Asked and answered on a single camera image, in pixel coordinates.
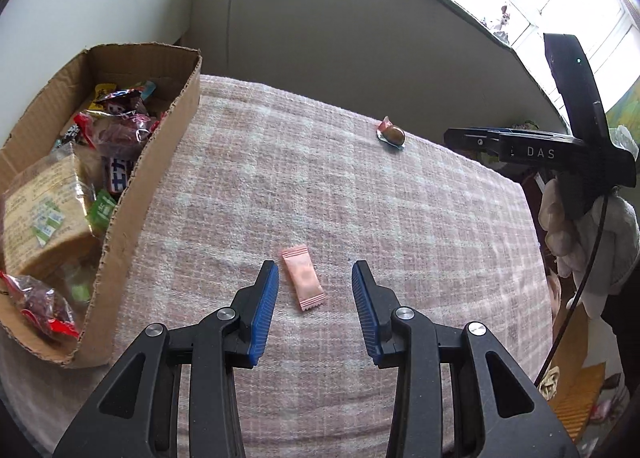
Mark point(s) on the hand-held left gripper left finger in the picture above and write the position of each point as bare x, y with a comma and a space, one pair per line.
265, 309

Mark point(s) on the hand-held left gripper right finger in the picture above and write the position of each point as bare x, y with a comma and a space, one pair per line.
362, 309

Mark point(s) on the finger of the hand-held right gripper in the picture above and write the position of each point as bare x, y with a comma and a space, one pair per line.
470, 141

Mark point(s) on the pink candy packet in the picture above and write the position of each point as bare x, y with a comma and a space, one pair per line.
303, 279

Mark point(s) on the cardboard box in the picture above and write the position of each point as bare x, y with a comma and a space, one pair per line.
147, 198

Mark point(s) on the brown chocolate bar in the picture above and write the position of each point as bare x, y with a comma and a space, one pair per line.
119, 176

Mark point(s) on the person's right forearm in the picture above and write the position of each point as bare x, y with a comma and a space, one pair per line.
625, 333

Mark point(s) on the person's right hand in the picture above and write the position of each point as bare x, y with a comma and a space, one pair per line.
617, 238

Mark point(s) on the brown jelly candy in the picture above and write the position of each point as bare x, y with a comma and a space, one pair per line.
394, 136

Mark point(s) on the small toy figurine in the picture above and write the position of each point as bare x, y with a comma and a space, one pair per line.
502, 21

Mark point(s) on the pink plaid blanket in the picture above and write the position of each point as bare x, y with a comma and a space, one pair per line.
325, 188

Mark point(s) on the green snack packet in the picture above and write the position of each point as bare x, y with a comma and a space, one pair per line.
102, 211

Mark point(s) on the dark red fruit packet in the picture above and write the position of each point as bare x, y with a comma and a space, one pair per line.
120, 134
40, 307

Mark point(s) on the clear-wrapped bread packet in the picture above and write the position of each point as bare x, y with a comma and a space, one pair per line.
45, 210

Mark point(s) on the brown snack wrapper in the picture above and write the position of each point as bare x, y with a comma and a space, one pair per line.
120, 99

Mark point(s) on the small black packet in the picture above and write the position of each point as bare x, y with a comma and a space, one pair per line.
70, 136

